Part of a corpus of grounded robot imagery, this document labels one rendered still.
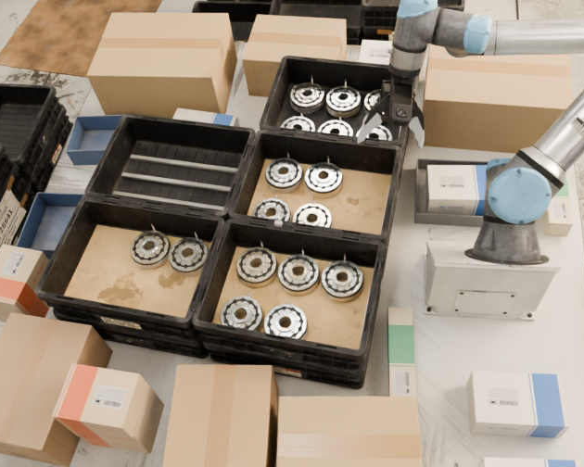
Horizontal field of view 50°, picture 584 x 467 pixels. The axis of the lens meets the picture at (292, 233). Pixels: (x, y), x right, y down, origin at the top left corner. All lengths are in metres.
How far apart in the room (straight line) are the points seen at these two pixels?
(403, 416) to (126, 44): 1.43
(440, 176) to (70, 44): 2.49
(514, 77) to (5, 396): 1.57
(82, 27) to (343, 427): 2.96
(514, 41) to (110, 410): 1.18
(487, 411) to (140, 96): 1.38
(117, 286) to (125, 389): 0.34
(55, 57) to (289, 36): 1.88
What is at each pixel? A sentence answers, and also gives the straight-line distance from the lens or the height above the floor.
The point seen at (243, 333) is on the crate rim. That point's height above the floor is 0.93.
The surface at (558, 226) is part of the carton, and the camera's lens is 1.85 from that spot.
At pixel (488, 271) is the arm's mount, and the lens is 1.51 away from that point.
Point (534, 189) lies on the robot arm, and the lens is 1.35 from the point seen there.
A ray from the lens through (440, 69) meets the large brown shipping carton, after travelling 1.96.
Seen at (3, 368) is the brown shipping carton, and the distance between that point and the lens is 1.66.
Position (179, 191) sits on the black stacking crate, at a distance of 1.80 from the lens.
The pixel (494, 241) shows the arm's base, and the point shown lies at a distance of 1.51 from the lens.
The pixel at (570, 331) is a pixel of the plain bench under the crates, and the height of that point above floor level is 0.70.
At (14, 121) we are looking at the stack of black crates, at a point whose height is 0.38.
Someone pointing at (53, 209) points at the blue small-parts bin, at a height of 0.70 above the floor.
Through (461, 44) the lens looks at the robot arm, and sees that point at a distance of 1.40.
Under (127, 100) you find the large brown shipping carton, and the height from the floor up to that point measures 0.79.
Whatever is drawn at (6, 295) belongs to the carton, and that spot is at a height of 0.85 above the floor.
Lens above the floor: 2.22
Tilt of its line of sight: 57 degrees down
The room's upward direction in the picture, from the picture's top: 9 degrees counter-clockwise
